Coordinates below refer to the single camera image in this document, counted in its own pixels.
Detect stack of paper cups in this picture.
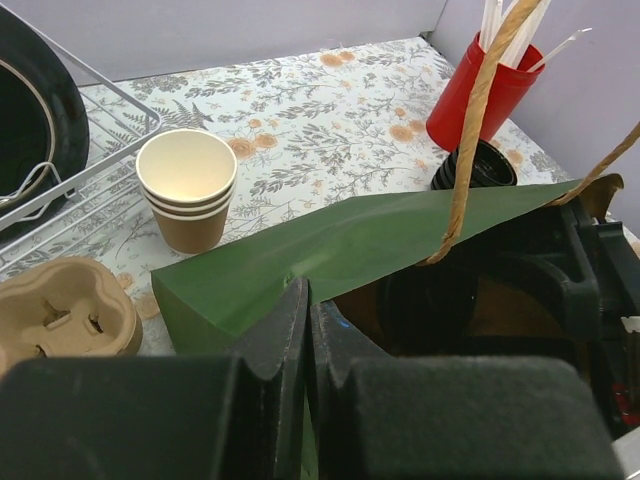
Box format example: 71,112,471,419
135,129,238,255

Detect white wrapped straws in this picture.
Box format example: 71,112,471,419
479,0,591,73

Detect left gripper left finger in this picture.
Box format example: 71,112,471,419
1,278,309,479

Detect stack of black lids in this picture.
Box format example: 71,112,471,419
430,140,518,190

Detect red cup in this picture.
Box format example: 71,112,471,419
425,30,546,152

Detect white wire dish rack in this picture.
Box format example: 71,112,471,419
1,6,162,276

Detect green paper bag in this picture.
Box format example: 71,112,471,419
150,0,640,480

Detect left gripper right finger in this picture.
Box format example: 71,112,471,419
309,302,623,479

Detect cardboard cup carrier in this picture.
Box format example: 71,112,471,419
1,257,143,374

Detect black plate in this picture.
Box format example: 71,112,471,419
1,8,90,213

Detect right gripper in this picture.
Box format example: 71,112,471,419
568,200,639,439

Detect floral table mat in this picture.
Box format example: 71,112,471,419
0,37,574,321

